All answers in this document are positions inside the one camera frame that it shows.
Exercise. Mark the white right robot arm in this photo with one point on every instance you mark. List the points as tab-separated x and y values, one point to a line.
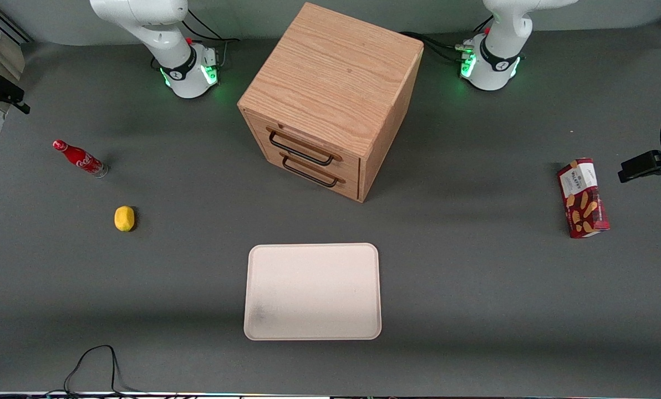
175	52

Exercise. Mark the beige rectangular tray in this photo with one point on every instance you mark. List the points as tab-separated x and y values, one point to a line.
313	292

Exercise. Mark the red wafer box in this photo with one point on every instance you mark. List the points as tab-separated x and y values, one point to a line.
584	199

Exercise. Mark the oak wood drawer cabinet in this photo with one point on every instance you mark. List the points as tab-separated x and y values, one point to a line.
330	72

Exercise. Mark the beige plastic container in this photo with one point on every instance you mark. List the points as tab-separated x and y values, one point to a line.
11	58

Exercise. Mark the aluminium frame rail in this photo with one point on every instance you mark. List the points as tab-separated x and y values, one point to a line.
9	25

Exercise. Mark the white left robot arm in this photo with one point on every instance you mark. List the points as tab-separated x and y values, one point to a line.
497	61

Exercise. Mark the red coke bottle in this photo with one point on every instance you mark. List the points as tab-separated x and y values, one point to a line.
81	159

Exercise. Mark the yellow lemon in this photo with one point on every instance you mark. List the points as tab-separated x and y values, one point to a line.
124	218

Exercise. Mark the wooden drawer front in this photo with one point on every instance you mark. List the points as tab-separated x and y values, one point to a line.
341	185
308	141

